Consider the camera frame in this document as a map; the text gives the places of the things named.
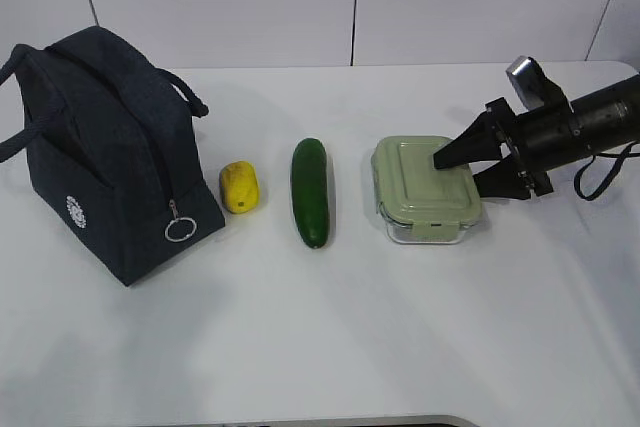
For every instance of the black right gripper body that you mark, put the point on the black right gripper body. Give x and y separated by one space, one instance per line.
538 140

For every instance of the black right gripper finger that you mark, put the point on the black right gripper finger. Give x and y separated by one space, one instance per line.
502 180
477 143

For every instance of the glass container green lid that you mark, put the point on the glass container green lid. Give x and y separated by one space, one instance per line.
419 203

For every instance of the green cucumber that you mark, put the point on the green cucumber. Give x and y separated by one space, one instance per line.
309 192

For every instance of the dark navy lunch bag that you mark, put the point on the dark navy lunch bag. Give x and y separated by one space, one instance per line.
111 148

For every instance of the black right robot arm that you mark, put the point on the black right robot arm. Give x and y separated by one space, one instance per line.
607 118

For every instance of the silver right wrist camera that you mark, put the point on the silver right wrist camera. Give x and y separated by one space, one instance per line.
532 86

